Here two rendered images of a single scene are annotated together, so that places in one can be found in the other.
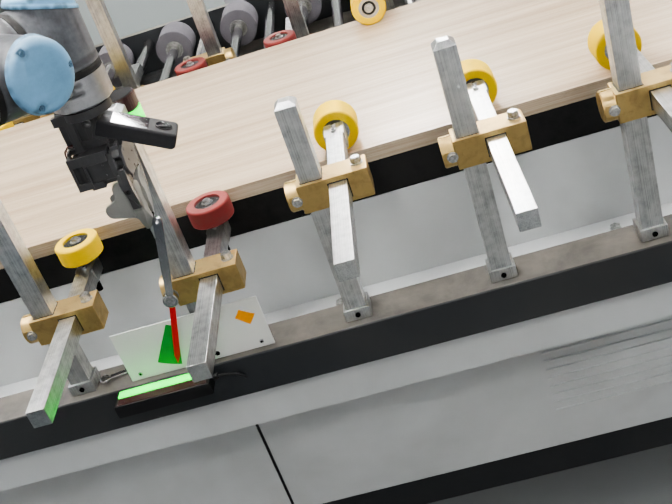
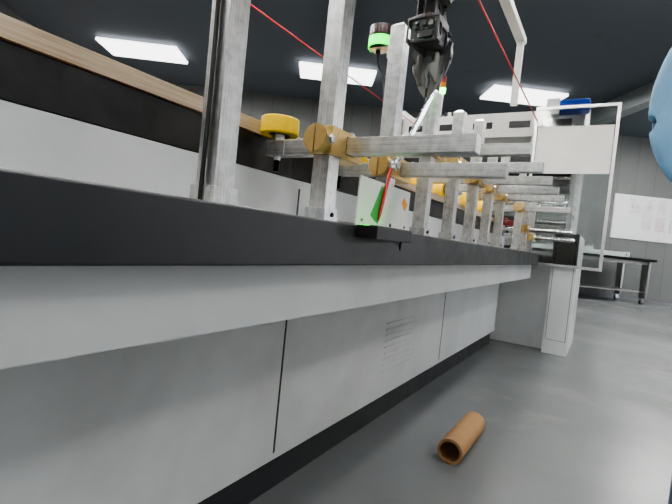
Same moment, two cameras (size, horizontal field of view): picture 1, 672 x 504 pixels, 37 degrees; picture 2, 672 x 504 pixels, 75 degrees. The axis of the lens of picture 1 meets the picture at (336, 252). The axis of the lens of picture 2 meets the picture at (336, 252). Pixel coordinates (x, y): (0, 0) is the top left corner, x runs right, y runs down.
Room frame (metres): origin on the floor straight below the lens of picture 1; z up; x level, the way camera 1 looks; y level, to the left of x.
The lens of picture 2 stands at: (1.12, 1.22, 0.67)
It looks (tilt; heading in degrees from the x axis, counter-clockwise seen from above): 2 degrees down; 294
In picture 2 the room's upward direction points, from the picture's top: 6 degrees clockwise
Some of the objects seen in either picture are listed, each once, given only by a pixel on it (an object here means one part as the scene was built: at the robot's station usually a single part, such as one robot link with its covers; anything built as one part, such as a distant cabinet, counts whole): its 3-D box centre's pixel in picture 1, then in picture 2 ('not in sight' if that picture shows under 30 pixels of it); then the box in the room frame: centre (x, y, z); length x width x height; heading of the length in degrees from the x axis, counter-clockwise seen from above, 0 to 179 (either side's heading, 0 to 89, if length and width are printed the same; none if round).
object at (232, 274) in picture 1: (202, 277); (389, 168); (1.44, 0.22, 0.84); 0.13 x 0.06 x 0.05; 82
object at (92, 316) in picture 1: (64, 319); (334, 145); (1.48, 0.47, 0.84); 0.13 x 0.06 x 0.05; 82
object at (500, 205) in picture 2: not in sight; (500, 205); (1.27, -0.99, 0.90); 0.03 x 0.03 x 0.48; 82
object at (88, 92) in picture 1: (78, 90); not in sight; (1.36, 0.26, 1.24); 0.10 x 0.09 x 0.05; 172
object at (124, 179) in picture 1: (127, 180); (441, 55); (1.34, 0.25, 1.09); 0.05 x 0.02 x 0.09; 172
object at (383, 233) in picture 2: (181, 391); (389, 239); (1.39, 0.33, 0.68); 0.22 x 0.05 x 0.05; 82
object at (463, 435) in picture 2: not in sight; (462, 436); (1.26, -0.33, 0.04); 0.30 x 0.08 x 0.08; 82
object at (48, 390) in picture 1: (68, 333); (359, 148); (1.43, 0.46, 0.84); 0.43 x 0.03 x 0.04; 172
